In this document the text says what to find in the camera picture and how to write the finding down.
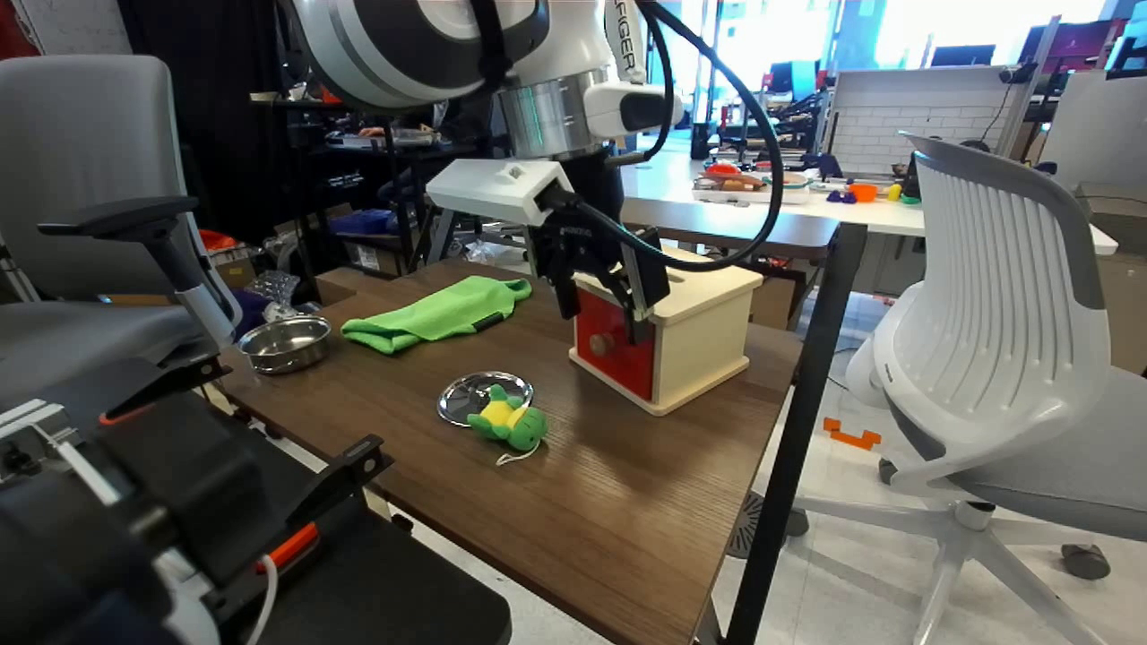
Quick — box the grey office chair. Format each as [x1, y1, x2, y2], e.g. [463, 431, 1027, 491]
[0, 49, 249, 423]

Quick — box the orange plastic bracket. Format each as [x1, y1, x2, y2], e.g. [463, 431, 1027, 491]
[822, 417, 886, 454]

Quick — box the black storage shelf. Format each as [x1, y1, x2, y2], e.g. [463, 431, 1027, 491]
[248, 84, 463, 279]

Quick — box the glass bowl with green object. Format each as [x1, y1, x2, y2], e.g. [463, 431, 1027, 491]
[432, 368, 536, 431]

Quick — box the black metal table leg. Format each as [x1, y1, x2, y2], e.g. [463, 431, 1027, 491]
[725, 222, 869, 645]

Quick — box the red wooden drawer with knob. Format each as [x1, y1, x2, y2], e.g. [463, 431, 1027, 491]
[571, 287, 661, 405]

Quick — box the orange grip on black lever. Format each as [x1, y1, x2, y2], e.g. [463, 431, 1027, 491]
[260, 521, 325, 573]

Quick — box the white divider panel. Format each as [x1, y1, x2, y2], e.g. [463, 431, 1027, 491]
[825, 64, 1039, 182]

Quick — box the beige wooden chest box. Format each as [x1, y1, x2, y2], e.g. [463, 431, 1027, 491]
[571, 260, 765, 420]

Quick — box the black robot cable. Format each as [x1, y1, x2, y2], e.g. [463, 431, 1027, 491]
[558, 0, 787, 276]

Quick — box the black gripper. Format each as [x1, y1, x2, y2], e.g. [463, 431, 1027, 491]
[529, 186, 675, 331]

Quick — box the silver metal bowl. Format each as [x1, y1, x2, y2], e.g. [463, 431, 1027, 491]
[235, 312, 332, 380]

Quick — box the white cable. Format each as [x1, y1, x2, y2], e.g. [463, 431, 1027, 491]
[243, 552, 284, 645]

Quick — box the clear glass cup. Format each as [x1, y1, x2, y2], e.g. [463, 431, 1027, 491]
[255, 232, 315, 332]

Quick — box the white mesh office chair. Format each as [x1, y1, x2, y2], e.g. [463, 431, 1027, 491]
[792, 134, 1147, 645]

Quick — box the white table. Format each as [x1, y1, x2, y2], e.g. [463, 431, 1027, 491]
[694, 173, 1121, 257]

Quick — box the green cloth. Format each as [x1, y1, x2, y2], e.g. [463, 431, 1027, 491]
[339, 271, 536, 359]

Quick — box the black foreground equipment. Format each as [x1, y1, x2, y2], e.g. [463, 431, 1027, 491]
[0, 375, 514, 645]

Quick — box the green yellow plush toy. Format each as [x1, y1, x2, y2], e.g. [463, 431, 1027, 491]
[464, 382, 554, 457]

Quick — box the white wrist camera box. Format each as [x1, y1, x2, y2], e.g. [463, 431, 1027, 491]
[421, 155, 575, 232]

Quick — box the small black floor object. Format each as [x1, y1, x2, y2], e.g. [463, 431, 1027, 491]
[1056, 540, 1113, 583]

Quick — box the dark wooden table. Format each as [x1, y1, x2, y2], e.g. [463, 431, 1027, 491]
[421, 179, 847, 257]

